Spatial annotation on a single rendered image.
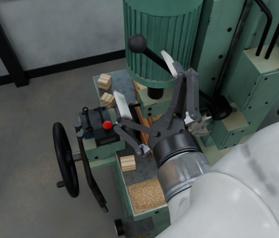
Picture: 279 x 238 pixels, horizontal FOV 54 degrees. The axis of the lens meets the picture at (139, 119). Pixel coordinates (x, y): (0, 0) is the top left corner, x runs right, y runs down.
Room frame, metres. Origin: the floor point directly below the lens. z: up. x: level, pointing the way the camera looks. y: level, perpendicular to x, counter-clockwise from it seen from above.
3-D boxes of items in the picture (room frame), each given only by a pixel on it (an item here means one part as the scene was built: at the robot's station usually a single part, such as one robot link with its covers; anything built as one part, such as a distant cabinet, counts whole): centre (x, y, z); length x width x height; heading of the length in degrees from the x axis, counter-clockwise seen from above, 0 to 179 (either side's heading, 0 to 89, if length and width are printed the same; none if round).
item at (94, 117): (0.49, 0.13, 0.99); 0.13 x 0.11 x 0.06; 17
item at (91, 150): (0.50, 0.13, 0.91); 0.15 x 0.14 x 0.09; 17
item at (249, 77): (0.48, -0.30, 1.23); 0.09 x 0.08 x 0.15; 107
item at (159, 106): (0.56, -0.07, 1.03); 0.14 x 0.07 x 0.09; 107
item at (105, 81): (0.74, 0.14, 0.92); 0.04 x 0.04 x 0.04; 70
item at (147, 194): (0.30, -0.04, 0.92); 0.14 x 0.09 x 0.04; 107
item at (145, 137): (0.52, -0.01, 0.93); 0.16 x 0.02 x 0.05; 17
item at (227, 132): (0.46, -0.27, 1.02); 0.09 x 0.07 x 0.12; 17
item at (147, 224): (0.27, 0.01, 0.58); 0.12 x 0.08 x 0.08; 107
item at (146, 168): (0.53, 0.05, 0.87); 0.61 x 0.30 x 0.06; 17
